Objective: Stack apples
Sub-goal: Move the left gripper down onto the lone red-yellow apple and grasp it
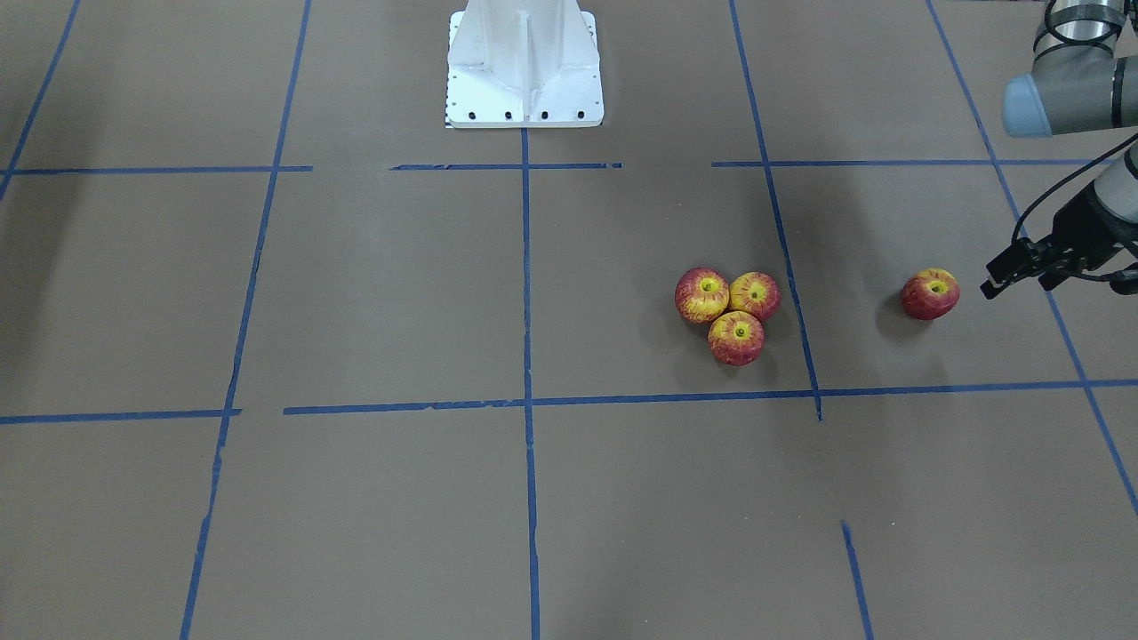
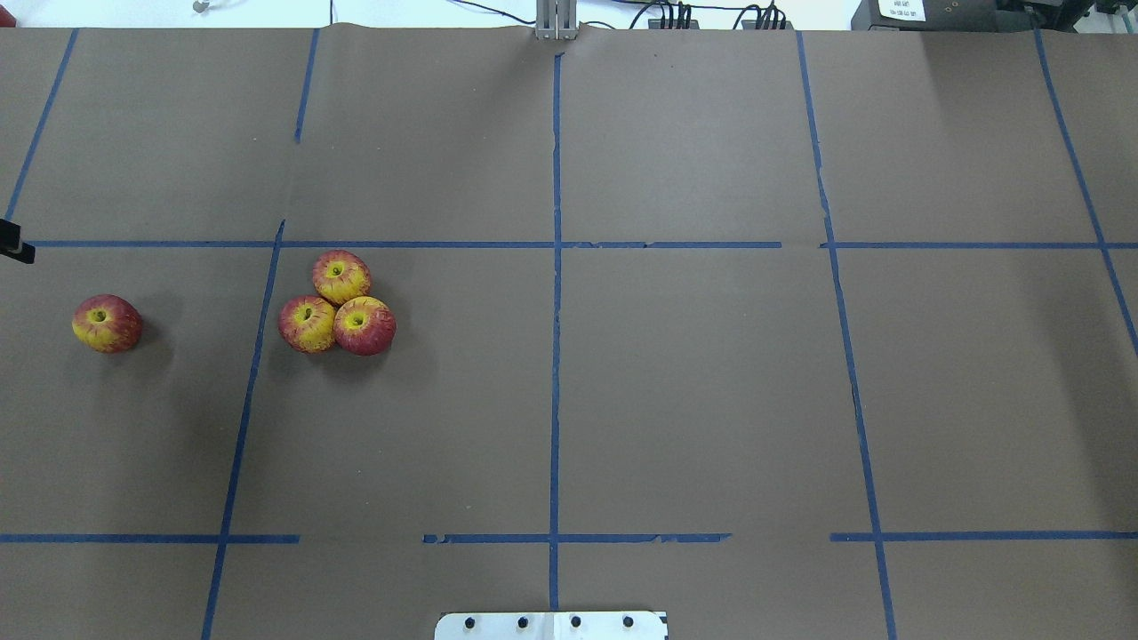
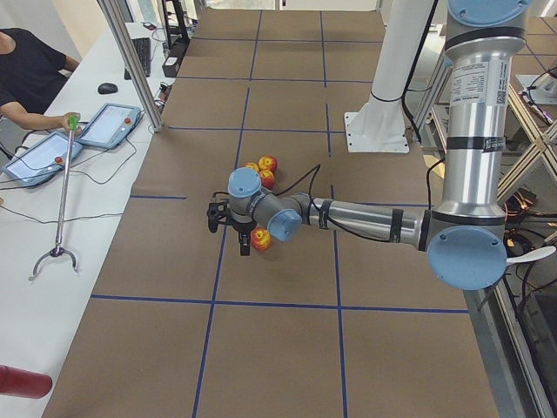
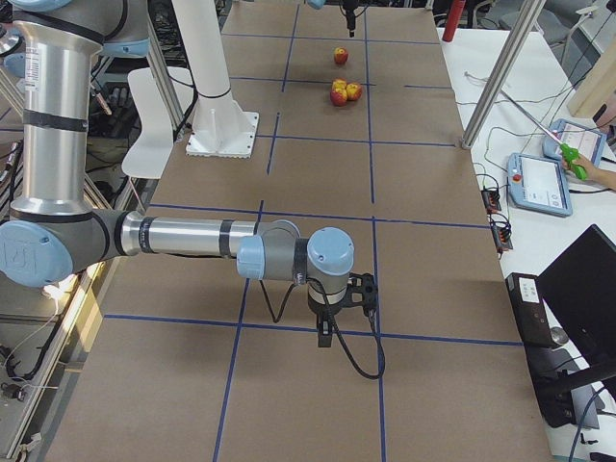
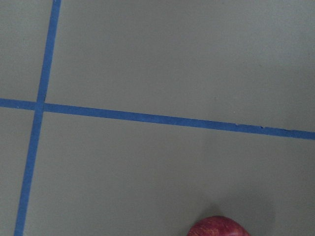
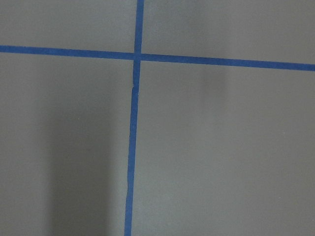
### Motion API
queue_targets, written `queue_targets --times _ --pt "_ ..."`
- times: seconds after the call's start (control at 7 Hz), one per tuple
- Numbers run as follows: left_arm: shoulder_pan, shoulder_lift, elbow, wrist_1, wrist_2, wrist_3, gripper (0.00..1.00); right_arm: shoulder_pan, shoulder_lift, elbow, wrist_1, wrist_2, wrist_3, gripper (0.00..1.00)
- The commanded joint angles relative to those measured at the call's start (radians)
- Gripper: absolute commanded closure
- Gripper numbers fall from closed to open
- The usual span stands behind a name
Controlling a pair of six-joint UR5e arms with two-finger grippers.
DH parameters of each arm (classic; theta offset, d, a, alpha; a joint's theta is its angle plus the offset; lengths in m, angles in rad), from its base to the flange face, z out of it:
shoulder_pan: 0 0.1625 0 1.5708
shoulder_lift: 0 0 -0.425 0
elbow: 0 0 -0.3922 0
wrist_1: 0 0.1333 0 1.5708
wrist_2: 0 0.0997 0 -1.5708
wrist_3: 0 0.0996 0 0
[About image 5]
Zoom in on single red yellow apple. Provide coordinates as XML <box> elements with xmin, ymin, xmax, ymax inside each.
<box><xmin>187</xmin><ymin>216</ymin><xmax>250</xmax><ymax>236</ymax></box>

